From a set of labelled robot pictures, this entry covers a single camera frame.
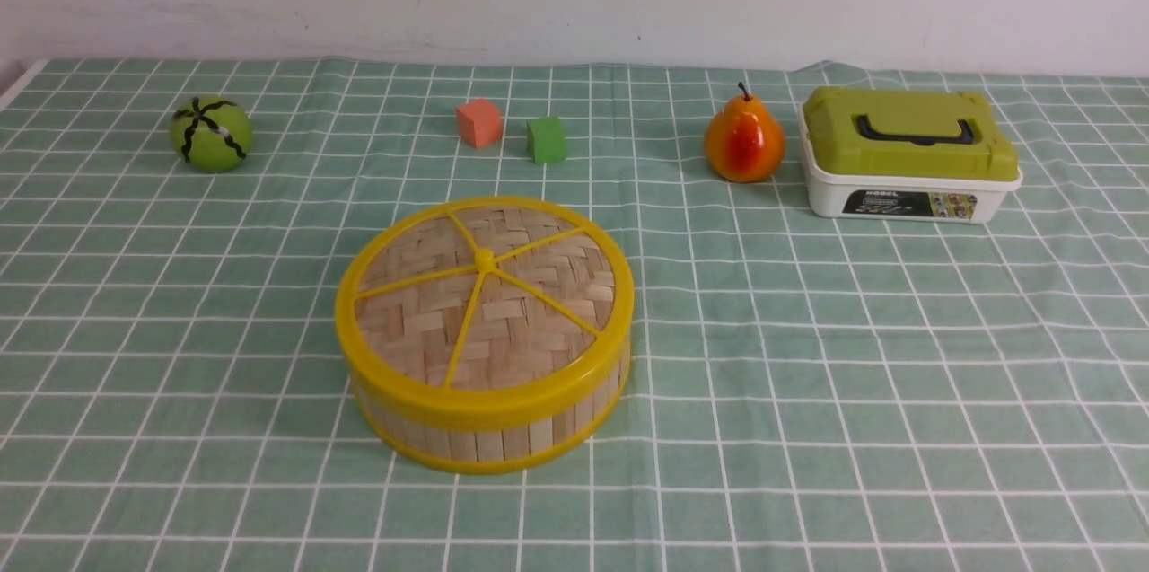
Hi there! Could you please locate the yellow woven steamer lid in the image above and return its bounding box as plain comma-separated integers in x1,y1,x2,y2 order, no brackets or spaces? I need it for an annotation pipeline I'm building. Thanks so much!
334,196,637,430

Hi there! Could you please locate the yellow bamboo steamer basket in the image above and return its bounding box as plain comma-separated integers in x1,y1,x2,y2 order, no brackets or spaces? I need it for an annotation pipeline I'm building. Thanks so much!
348,342,632,476

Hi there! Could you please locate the green foam cube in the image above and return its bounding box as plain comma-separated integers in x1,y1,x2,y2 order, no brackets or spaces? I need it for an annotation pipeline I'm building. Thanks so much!
529,117,566,164

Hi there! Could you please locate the orange foam cube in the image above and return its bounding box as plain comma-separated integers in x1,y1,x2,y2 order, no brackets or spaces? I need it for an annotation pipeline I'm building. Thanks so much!
456,98,504,149

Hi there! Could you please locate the orange toy pear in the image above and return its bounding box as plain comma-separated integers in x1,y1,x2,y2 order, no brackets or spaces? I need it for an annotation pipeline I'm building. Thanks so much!
703,82,786,183

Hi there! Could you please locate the green checkered tablecloth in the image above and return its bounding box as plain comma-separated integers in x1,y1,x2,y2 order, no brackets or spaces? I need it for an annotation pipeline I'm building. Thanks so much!
1,59,1148,571

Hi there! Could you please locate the green lidded white toolbox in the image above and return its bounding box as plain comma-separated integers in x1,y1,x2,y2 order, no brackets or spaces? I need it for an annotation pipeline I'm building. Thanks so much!
799,85,1021,224

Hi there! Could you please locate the green toy melon ball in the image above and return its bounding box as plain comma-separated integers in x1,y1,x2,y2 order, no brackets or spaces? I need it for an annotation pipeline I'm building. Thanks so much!
170,96,253,172

